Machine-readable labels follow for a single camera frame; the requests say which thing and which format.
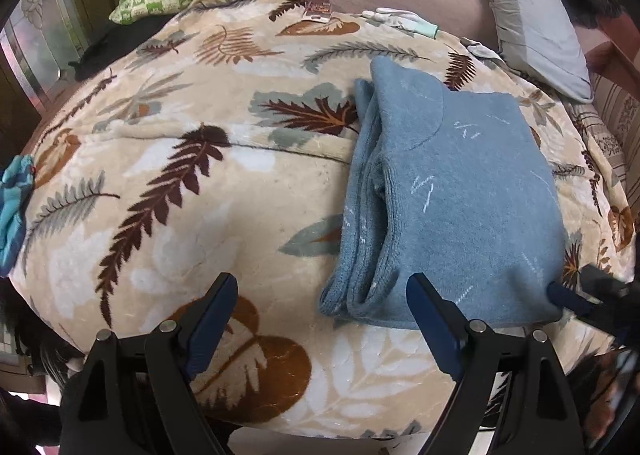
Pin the grey pillow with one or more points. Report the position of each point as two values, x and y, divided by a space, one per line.
535 20

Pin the turquoise striped cloth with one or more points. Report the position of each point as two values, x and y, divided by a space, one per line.
12 215

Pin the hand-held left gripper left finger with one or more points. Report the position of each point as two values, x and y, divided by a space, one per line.
215 320

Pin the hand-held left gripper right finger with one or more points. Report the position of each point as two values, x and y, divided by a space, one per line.
430 330

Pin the white glove with teal cuff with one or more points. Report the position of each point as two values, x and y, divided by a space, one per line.
400 20

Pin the blue knit sweater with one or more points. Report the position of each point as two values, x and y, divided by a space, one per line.
475 195

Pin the beige leaf-print blanket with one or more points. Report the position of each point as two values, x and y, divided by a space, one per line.
200 215

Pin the red-brown wooden sofa frame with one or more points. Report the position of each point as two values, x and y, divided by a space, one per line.
612 47

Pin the patterned glass door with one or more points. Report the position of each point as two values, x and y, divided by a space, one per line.
50 25

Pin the person's black trousers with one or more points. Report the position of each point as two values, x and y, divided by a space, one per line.
25 425

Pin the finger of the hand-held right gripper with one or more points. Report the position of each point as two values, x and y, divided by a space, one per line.
567 296

